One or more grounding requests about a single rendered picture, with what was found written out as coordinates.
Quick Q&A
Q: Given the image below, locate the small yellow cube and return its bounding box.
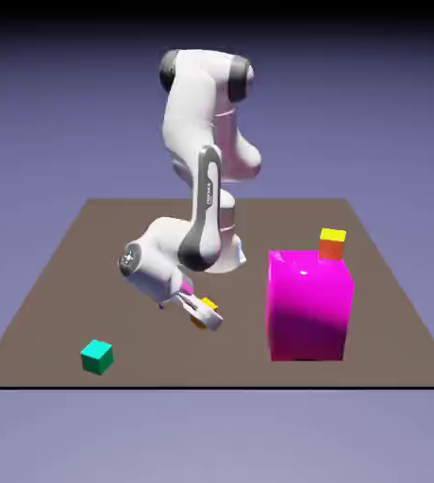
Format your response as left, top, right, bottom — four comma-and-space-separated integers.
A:
190, 296, 219, 330
318, 227, 347, 262

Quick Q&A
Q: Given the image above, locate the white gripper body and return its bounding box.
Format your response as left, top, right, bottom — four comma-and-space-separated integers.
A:
176, 291, 225, 333

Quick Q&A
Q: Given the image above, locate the large magenta box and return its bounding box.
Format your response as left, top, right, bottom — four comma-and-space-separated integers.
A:
266, 249, 356, 363

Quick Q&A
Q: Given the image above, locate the small teal cube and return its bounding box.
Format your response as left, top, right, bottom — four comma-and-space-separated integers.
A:
79, 339, 115, 376

